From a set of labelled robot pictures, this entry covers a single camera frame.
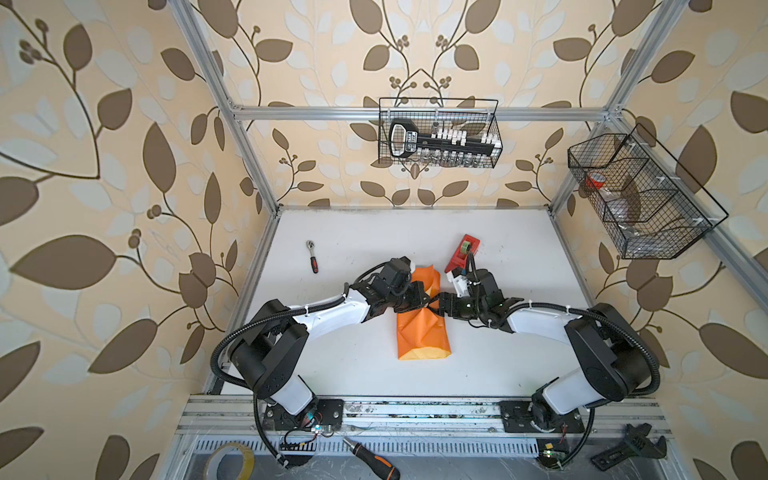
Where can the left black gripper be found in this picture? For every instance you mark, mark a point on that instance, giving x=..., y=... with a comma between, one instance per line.
x=420, y=300

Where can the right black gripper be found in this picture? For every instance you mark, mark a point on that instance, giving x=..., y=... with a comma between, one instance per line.
x=450, y=312

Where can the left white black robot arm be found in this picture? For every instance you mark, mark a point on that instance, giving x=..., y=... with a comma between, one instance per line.
x=263, y=354

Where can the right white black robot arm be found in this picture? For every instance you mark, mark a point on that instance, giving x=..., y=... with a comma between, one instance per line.
x=614, y=363

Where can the red tape dispenser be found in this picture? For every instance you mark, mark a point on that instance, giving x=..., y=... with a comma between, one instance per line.
x=467, y=246

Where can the black socket set holder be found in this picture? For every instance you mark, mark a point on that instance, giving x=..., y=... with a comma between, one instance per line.
x=405, y=139

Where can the orange black screwdriver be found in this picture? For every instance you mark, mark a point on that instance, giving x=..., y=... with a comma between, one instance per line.
x=380, y=466

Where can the red cap plastic bottle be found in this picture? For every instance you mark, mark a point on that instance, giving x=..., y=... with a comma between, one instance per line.
x=616, y=207

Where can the yellowish packing tape roll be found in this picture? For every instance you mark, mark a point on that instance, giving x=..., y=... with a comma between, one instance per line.
x=233, y=460

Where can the red handled ratchet wrench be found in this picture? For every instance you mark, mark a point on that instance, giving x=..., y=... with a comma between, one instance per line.
x=313, y=260

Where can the back black wire basket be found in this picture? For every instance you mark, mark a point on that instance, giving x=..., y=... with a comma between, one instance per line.
x=475, y=116

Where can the black wire basket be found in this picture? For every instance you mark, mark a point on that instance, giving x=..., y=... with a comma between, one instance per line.
x=475, y=116
x=675, y=210

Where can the right black wire basket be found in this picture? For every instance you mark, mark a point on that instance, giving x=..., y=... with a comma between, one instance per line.
x=675, y=210

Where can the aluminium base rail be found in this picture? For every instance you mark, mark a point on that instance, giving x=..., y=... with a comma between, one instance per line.
x=378, y=415

